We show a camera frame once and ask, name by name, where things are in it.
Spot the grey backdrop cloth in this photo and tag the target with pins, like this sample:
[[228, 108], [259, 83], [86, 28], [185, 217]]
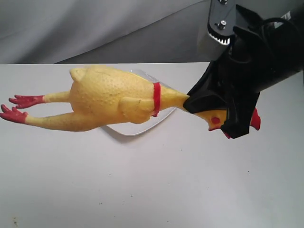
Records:
[[103, 31]]

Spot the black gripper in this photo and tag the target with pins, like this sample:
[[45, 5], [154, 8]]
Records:
[[250, 58]]

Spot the yellow rubber chicken toy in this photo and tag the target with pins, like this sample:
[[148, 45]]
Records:
[[99, 96]]

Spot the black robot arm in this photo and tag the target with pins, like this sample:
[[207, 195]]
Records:
[[292, 42]]

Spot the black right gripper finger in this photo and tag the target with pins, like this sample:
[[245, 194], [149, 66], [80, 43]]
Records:
[[241, 114]]

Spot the white square plate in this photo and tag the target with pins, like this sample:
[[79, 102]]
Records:
[[131, 129]]

